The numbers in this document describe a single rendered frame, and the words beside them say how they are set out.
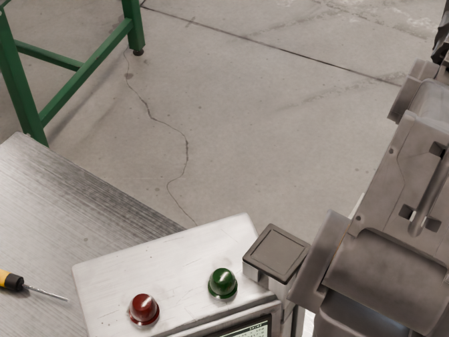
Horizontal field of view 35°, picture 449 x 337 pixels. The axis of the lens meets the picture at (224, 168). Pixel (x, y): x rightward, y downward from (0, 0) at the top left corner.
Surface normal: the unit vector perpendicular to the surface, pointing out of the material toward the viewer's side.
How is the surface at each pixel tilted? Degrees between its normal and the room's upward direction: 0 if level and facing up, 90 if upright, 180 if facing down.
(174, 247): 0
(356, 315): 27
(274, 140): 0
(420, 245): 32
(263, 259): 0
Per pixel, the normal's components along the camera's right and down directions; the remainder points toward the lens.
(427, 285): -0.11, -0.18
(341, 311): 0.30, -0.81
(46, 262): -0.03, -0.64
